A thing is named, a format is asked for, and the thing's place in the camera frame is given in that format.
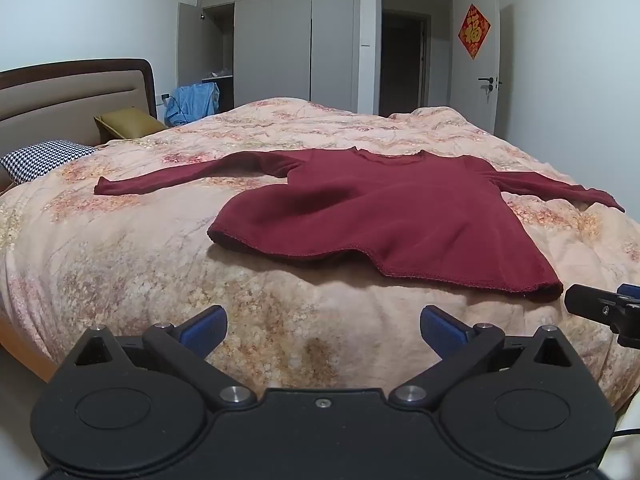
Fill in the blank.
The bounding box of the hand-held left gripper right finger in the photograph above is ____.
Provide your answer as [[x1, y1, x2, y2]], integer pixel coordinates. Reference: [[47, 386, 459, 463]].
[[389, 304, 577, 409]]

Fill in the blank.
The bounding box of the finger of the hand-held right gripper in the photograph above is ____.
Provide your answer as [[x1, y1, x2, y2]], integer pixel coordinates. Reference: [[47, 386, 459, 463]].
[[564, 283, 640, 349]]

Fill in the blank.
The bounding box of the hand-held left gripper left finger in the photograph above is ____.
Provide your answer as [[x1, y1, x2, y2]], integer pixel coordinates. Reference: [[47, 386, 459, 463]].
[[74, 304, 256, 409]]

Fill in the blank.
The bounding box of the dark red sweater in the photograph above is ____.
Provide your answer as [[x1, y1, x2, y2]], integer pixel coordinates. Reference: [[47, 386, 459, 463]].
[[94, 147, 626, 304]]

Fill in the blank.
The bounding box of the floral pink blanket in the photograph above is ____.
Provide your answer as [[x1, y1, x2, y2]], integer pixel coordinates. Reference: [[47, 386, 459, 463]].
[[0, 97, 640, 413]]

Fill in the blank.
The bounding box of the orange bed sheet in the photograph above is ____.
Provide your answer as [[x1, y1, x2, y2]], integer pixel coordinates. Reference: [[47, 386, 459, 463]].
[[0, 310, 57, 385]]

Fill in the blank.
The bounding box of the olive green pillow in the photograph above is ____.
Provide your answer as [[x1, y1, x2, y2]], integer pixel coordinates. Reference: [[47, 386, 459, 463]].
[[94, 107, 168, 142]]

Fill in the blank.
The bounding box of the blue garment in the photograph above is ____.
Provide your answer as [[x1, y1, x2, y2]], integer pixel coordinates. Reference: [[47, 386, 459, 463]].
[[165, 82, 221, 128]]

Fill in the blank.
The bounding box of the white room door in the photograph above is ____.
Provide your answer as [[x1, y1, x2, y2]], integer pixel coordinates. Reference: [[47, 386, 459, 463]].
[[451, 0, 502, 137]]

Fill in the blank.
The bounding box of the houndstooth pillow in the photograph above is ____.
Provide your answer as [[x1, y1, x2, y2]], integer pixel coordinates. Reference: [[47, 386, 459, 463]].
[[0, 140, 98, 186]]

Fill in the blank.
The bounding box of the beige padded bed headboard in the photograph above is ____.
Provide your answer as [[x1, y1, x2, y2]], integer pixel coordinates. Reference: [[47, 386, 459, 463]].
[[0, 58, 158, 196]]

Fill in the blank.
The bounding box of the red diamond door decoration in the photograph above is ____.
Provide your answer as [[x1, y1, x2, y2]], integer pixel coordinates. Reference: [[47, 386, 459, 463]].
[[457, 3, 492, 60]]

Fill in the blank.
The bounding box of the grey wardrobe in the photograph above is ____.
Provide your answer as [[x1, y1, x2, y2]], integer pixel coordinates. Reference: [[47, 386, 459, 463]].
[[177, 0, 362, 114]]

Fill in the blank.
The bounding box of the grey door frame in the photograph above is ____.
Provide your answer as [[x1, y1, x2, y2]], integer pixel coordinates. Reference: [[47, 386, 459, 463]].
[[375, 0, 457, 118]]

